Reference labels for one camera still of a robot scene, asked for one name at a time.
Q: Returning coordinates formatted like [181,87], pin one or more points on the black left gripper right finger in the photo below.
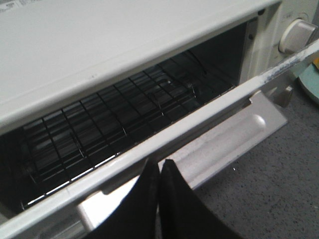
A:
[182,214]

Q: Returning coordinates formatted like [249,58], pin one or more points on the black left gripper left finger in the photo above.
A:
[135,217]

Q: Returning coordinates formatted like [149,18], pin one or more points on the metal wire oven rack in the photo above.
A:
[63,146]

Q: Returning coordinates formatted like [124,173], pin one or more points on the white Toshiba toaster oven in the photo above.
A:
[56,52]

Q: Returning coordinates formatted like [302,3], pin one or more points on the orange striped croissant bread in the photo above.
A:
[316,63]

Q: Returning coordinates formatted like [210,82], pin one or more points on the glass oven door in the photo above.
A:
[202,143]

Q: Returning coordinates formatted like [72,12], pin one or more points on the light green plate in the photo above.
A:
[308,78]

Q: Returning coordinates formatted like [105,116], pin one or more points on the lower oven control knob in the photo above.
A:
[297,35]

